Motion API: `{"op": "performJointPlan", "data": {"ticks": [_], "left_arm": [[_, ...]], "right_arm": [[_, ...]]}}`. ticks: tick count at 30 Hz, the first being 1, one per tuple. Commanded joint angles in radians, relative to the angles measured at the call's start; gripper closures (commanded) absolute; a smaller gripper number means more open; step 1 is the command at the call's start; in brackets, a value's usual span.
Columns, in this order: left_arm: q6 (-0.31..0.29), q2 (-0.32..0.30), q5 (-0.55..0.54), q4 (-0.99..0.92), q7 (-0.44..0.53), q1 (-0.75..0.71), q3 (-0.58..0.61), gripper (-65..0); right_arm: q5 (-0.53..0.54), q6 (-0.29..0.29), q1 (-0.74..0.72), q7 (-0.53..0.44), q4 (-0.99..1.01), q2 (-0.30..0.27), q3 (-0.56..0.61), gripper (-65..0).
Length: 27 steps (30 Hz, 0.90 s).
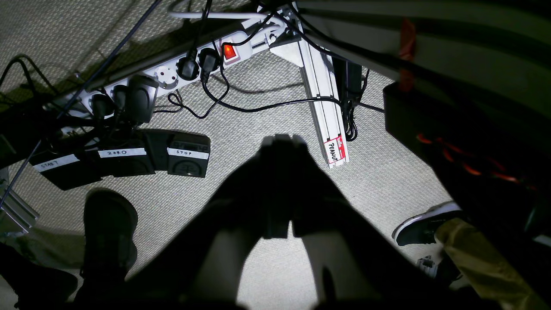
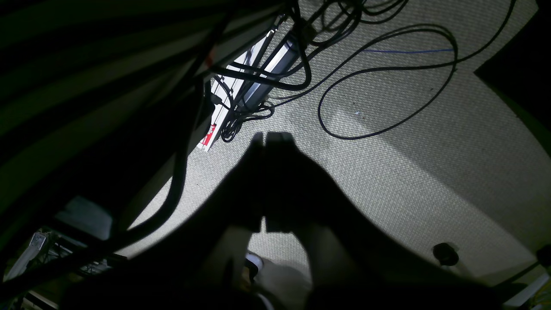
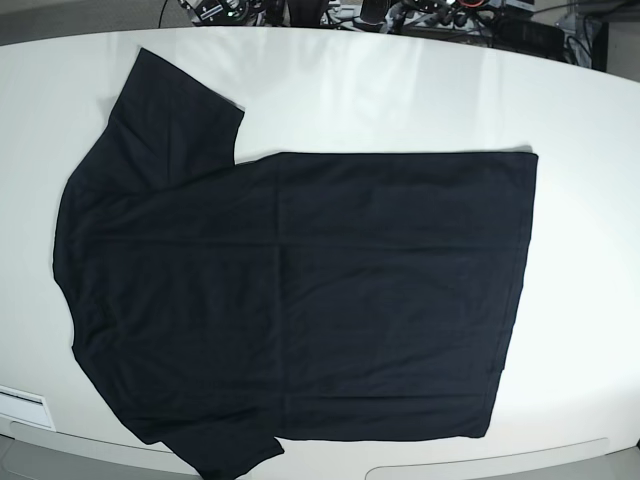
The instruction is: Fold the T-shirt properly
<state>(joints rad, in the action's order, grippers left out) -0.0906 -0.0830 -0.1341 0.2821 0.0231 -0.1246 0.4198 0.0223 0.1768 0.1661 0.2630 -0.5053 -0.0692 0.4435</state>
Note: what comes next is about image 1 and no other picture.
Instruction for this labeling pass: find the black white sneaker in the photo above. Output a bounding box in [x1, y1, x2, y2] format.
[392, 202, 463, 246]

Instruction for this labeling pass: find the khaki trouser leg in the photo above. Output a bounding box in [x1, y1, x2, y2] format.
[434, 218, 550, 310]

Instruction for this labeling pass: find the black shoe left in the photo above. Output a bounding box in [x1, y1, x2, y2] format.
[75, 188, 138, 304]

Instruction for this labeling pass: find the white power strip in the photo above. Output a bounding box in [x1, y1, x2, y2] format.
[56, 26, 280, 119]

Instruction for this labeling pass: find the black foot pedal zero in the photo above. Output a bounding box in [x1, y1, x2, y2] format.
[93, 129, 170, 178]

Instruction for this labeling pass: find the black power cable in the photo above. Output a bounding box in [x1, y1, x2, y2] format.
[168, 65, 345, 120]

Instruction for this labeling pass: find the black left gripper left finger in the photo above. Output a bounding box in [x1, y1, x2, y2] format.
[129, 137, 288, 310]

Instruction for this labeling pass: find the aluminium table leg profile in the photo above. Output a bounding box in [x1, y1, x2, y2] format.
[270, 4, 350, 168]

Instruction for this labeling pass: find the black foot pedal start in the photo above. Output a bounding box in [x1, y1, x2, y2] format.
[29, 151, 102, 191]

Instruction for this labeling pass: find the black foot pedal stop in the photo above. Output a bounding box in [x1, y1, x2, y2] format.
[167, 132, 211, 178]

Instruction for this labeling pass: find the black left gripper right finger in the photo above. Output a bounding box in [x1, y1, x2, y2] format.
[282, 135, 435, 310]

